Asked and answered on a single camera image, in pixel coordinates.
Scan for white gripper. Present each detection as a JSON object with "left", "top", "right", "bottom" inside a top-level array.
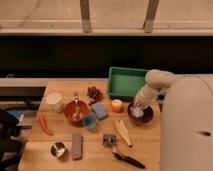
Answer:
[{"left": 134, "top": 85, "right": 158, "bottom": 109}]

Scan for purple bowl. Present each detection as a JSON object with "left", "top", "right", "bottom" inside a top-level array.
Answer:
[{"left": 127, "top": 102, "right": 153, "bottom": 125}]

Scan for grey blue towel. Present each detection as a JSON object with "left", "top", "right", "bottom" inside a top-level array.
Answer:
[{"left": 131, "top": 107, "right": 144, "bottom": 118}]

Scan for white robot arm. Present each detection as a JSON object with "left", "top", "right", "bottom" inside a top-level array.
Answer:
[{"left": 134, "top": 69, "right": 213, "bottom": 171}]

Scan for brown ceramic bowl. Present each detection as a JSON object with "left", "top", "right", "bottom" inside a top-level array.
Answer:
[{"left": 64, "top": 100, "right": 89, "bottom": 127}]

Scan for green plastic tray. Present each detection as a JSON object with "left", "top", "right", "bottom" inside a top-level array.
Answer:
[{"left": 107, "top": 67, "right": 147, "bottom": 101}]

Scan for orange apple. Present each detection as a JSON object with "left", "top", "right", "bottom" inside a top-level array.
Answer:
[{"left": 111, "top": 99, "right": 123, "bottom": 112}]

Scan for yellow banana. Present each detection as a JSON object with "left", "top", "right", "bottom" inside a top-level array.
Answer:
[{"left": 115, "top": 120, "right": 133, "bottom": 147}]

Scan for blue sponge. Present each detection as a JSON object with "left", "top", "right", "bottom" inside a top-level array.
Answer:
[{"left": 91, "top": 102, "right": 108, "bottom": 120}]

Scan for bunch of dark grapes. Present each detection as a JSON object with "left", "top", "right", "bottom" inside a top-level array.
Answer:
[{"left": 87, "top": 86, "right": 103, "bottom": 105}]

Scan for small blue cup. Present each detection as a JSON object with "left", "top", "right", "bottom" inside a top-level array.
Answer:
[{"left": 82, "top": 114, "right": 96, "bottom": 130}]

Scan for metal spoon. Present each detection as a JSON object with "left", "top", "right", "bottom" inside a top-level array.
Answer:
[{"left": 73, "top": 92, "right": 81, "bottom": 121}]

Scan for grey rectangular block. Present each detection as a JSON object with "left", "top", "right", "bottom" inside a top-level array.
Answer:
[{"left": 71, "top": 134, "right": 82, "bottom": 160}]

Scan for stack of white plates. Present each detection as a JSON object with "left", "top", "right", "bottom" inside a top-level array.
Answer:
[{"left": 45, "top": 92, "right": 63, "bottom": 113}]

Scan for small metal cup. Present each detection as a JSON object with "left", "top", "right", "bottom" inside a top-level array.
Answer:
[{"left": 50, "top": 142, "right": 66, "bottom": 158}]

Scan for red chili pepper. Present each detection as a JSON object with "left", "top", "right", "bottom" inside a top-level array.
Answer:
[{"left": 39, "top": 115, "right": 54, "bottom": 136}]

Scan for black object at left edge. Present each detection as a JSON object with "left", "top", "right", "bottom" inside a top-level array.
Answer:
[{"left": 0, "top": 108, "right": 22, "bottom": 171}]

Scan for black handled metal spatula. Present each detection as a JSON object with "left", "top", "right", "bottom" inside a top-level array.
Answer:
[{"left": 102, "top": 133, "right": 147, "bottom": 170}]

